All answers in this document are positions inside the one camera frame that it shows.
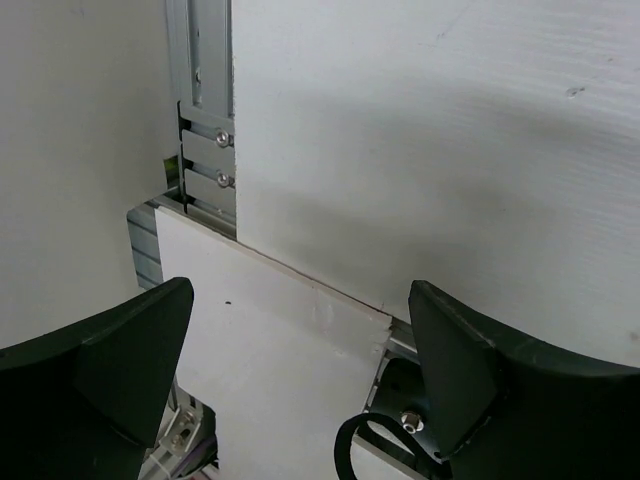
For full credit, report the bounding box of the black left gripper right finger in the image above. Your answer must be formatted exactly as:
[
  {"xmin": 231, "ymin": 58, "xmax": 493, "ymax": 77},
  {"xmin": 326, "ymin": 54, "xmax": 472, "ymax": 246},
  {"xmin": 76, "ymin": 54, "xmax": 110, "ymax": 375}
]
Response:
[{"xmin": 408, "ymin": 281, "xmax": 639, "ymax": 479}]

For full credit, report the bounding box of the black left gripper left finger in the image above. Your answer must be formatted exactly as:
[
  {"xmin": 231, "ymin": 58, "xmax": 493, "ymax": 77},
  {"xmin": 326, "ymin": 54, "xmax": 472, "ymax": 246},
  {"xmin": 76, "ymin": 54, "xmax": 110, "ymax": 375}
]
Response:
[{"xmin": 1, "ymin": 277, "xmax": 194, "ymax": 479}]

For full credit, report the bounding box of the aluminium corner bracket with bolts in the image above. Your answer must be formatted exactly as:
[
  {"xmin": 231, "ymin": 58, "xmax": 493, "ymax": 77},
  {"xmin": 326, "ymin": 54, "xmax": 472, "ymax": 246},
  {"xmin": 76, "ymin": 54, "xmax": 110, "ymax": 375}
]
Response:
[{"xmin": 138, "ymin": 380, "xmax": 220, "ymax": 480}]

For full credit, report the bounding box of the black metal mounting bracket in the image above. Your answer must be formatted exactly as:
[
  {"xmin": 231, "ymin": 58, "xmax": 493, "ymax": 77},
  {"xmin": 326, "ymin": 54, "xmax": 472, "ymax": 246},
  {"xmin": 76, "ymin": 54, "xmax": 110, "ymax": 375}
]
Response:
[{"xmin": 361, "ymin": 356, "xmax": 453, "ymax": 479}]

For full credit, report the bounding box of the black cable loop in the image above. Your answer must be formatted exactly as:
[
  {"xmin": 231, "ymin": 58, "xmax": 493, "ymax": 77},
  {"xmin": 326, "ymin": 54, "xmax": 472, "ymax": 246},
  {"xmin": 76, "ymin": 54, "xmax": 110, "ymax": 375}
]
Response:
[{"xmin": 333, "ymin": 412, "xmax": 441, "ymax": 480}]

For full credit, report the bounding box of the vertical aluminium frame post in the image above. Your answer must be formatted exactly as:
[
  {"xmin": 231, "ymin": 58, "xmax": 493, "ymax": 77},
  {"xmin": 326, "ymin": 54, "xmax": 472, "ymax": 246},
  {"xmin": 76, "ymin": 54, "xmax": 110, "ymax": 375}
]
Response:
[{"xmin": 165, "ymin": 0, "xmax": 237, "ymax": 239}]

